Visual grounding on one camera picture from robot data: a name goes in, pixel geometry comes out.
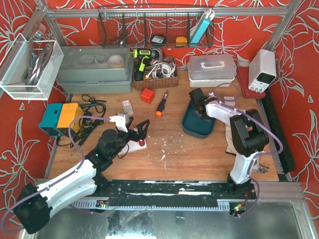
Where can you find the yellow teal device box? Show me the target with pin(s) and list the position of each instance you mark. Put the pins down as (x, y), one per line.
(58, 117)

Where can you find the large red spring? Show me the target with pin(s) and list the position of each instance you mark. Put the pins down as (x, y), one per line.
(141, 143)

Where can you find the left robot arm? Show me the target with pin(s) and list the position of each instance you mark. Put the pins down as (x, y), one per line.
(37, 204)

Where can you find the white peg base plate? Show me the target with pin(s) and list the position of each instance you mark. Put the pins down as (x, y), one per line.
(131, 146)

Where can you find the teal white book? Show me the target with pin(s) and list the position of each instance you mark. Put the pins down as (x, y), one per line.
(199, 29)

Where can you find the teal plastic tray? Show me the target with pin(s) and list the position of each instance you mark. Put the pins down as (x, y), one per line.
(194, 125)

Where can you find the black tape measure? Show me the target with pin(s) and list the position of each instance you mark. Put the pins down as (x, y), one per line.
(158, 40)

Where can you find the clear acrylic bin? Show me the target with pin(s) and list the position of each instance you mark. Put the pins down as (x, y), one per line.
(29, 70)

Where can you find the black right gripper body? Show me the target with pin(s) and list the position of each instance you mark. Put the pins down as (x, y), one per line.
(197, 97)

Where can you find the white work glove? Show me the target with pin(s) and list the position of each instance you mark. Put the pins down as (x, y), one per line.
(230, 149)

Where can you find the grey plastic storage box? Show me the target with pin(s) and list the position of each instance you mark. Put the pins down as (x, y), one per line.
(95, 70)

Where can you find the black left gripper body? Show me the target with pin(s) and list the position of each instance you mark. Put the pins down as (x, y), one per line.
(134, 133)

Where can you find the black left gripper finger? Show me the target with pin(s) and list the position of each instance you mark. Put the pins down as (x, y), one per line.
(142, 133)
(144, 124)

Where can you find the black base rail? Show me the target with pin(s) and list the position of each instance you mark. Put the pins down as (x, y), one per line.
(158, 194)

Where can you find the white cube power adapter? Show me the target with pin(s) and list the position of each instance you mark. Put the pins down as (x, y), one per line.
(229, 99)

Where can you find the wicker basket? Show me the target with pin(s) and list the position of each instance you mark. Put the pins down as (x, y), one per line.
(166, 78)

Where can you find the red cube block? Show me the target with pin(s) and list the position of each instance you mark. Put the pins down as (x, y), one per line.
(147, 95)

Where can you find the yellow tape measure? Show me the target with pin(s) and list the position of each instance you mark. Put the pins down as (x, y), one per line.
(181, 41)

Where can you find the white translucent storage box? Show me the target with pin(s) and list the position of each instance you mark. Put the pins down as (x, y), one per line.
(211, 70)

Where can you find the orange black screwdriver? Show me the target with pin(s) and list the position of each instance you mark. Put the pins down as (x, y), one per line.
(161, 105)

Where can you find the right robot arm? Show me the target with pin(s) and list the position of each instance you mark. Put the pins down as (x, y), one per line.
(248, 135)

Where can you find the green black cordless drill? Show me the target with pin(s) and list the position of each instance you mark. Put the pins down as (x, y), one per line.
(144, 57)

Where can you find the white bench power supply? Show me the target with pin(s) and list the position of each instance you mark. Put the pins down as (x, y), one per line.
(262, 71)

